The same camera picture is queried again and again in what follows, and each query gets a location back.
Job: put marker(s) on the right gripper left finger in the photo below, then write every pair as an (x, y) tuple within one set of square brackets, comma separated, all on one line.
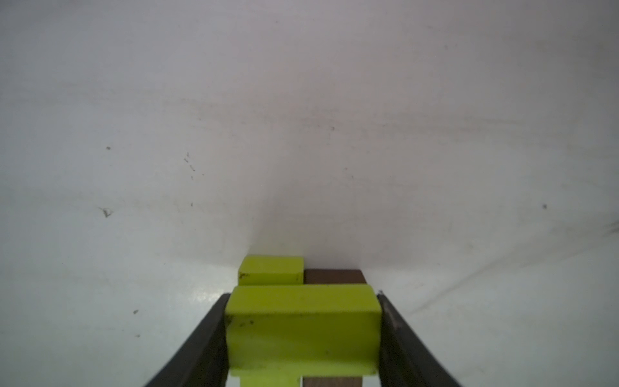
[(203, 359)]

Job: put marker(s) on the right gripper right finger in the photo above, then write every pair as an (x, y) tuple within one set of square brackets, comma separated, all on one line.
[(404, 360)]

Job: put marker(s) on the lime green long block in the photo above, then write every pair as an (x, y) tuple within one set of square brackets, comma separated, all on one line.
[(303, 331)]

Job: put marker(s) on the dark brown wood block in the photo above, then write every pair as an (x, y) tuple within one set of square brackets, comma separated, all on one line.
[(333, 277)]

